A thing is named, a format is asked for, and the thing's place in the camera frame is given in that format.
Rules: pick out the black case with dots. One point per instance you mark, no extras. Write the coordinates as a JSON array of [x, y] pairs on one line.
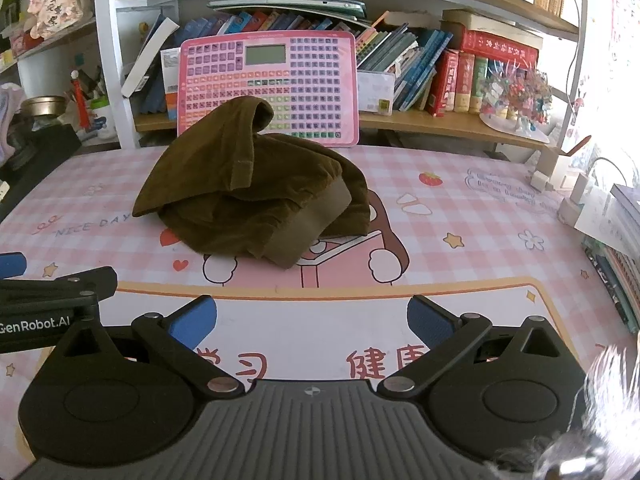
[[40, 155]]

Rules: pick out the teal flat folder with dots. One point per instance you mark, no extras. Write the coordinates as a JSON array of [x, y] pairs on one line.
[[290, 6]]

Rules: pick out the white fluffy fur trim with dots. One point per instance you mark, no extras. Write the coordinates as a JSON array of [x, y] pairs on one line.
[[610, 400]]

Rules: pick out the white cup with green lid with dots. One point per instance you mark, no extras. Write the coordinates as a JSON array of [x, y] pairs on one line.
[[102, 120]]

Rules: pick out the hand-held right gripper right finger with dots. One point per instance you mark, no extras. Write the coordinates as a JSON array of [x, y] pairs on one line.
[[430, 321]]

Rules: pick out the red white spined book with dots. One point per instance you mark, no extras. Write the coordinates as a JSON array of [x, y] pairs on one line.
[[464, 82]]

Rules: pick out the white power adapter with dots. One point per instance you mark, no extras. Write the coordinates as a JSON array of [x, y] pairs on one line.
[[580, 190]]

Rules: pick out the white wooden bookshelf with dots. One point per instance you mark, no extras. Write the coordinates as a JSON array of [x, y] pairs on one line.
[[107, 60]]

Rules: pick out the pink learning tablet toy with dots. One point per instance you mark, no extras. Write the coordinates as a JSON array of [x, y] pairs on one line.
[[310, 85]]

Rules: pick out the colourful figurine display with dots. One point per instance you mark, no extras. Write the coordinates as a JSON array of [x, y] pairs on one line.
[[520, 95]]

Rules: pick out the lavender cloth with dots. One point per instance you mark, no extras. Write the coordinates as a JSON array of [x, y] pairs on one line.
[[7, 120]]

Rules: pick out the white orange booklet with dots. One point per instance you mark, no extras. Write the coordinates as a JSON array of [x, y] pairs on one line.
[[170, 85]]

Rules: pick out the white card envelope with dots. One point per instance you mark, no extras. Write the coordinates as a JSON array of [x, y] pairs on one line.
[[375, 90]]

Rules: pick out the red tassel ornament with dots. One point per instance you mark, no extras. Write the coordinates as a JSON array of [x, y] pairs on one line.
[[81, 102]]

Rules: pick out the red thick dictionary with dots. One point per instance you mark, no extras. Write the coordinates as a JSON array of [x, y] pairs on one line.
[[444, 82]]

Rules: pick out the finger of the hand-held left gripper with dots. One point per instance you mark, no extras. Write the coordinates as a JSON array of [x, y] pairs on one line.
[[95, 282], [11, 265]]

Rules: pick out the red hardcover book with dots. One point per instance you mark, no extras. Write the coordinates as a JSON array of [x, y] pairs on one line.
[[500, 47]]

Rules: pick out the olive green pants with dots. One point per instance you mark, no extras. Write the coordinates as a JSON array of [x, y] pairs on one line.
[[225, 200]]

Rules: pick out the green spined book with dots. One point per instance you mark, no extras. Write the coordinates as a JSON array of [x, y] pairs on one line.
[[479, 85]]

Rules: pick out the pink checked cartoon desk mat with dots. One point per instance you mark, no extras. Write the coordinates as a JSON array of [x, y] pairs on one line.
[[475, 240]]

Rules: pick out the white paper sheet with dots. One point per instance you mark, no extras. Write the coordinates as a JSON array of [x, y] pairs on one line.
[[597, 220]]

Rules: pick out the stack of textbooks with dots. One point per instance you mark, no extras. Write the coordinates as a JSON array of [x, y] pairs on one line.
[[617, 260]]

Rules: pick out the small white charger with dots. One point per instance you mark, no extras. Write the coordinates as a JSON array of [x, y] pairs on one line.
[[540, 181]]

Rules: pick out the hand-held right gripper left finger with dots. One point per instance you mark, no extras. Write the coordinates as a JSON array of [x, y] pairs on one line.
[[192, 321]]

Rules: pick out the brass bowl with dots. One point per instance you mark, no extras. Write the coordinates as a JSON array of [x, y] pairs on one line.
[[44, 105]]

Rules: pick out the thick beige book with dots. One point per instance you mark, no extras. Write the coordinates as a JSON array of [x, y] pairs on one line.
[[490, 22]]

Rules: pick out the row of colourful books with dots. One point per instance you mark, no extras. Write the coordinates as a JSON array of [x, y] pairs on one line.
[[400, 60]]

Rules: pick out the white leaning book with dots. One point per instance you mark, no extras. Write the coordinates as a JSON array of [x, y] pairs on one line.
[[150, 52]]

